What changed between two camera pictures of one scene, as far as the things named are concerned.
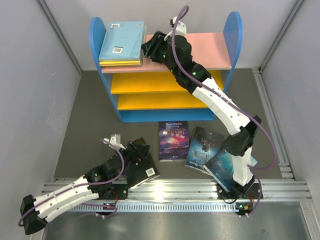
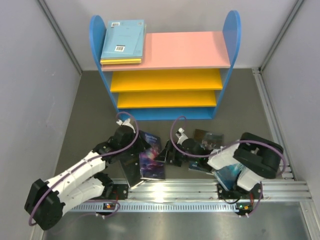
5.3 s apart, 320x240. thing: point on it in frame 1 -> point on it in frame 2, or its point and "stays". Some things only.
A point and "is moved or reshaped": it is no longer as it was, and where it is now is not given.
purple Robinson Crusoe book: (173, 141) is moved or reshaped
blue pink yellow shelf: (151, 92) stays
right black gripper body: (158, 50) -> (178, 157)
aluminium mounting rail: (167, 188) stays
